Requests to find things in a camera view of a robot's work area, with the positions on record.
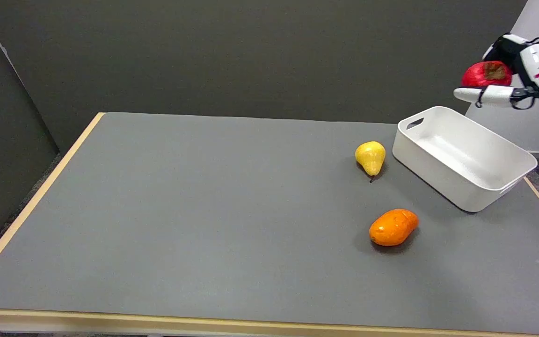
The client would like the red apple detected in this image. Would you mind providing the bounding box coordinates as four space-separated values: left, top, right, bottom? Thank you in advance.
462 60 513 88

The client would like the orange mango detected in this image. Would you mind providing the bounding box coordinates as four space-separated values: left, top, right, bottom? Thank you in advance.
369 208 420 247

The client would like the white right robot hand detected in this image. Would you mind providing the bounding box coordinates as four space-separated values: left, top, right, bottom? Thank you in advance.
453 34 539 110

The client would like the grey table mat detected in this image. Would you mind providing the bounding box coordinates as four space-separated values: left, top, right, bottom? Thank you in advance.
0 112 539 336

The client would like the yellow pear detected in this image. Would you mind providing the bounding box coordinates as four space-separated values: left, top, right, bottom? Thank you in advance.
355 141 386 183

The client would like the white plastic box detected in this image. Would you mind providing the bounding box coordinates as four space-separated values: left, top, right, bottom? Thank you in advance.
392 106 538 213

